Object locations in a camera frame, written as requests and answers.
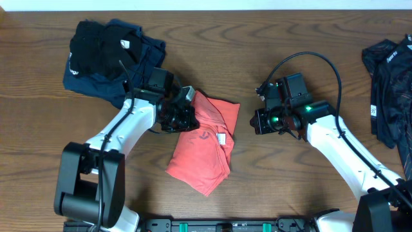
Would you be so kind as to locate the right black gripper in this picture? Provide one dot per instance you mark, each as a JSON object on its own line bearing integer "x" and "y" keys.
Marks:
{"x": 261, "y": 127}

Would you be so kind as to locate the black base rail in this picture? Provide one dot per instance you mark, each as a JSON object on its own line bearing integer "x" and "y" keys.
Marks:
{"x": 283, "y": 224}

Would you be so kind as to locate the orange-red soccer t-shirt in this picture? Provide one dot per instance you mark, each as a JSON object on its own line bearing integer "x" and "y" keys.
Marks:
{"x": 202, "y": 157}

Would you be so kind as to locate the black mesh sports garment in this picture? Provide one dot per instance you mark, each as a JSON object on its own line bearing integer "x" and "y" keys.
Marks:
{"x": 389, "y": 65}

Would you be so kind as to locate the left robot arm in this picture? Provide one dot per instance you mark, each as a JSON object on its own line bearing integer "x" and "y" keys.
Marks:
{"x": 91, "y": 180}

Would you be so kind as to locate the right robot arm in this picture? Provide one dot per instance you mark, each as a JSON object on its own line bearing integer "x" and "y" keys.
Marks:
{"x": 383, "y": 197}

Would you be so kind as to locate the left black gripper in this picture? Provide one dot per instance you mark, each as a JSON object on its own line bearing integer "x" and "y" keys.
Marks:
{"x": 188, "y": 114}

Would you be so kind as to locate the black folded garment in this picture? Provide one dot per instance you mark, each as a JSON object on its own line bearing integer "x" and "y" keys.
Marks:
{"x": 104, "y": 50}

